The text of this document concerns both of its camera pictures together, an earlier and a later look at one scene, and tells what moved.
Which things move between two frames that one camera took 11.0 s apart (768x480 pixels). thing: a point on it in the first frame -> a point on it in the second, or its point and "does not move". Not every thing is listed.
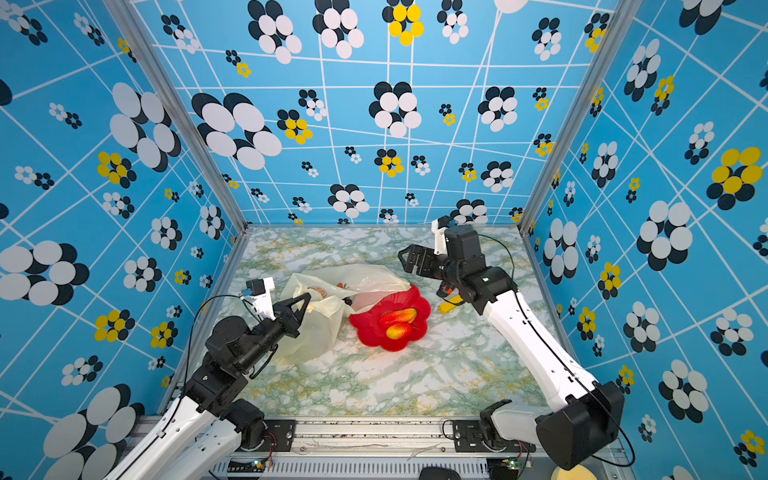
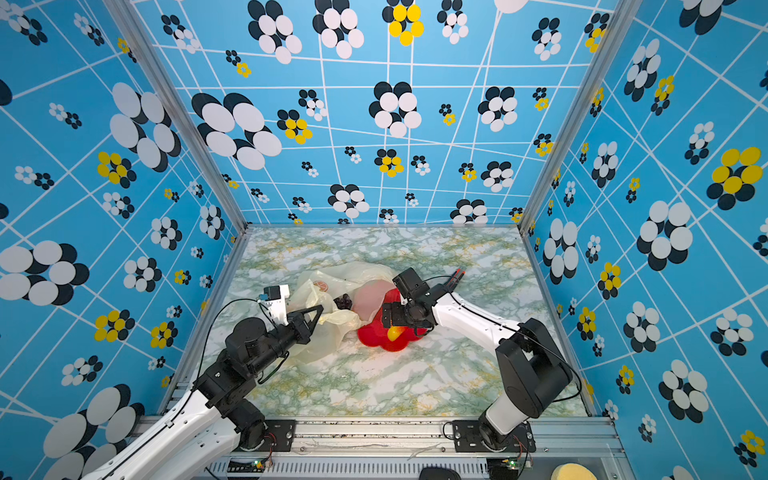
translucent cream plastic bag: (334, 294) does not move
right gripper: (421, 253) -> (396, 316)
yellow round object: (578, 472) does not move
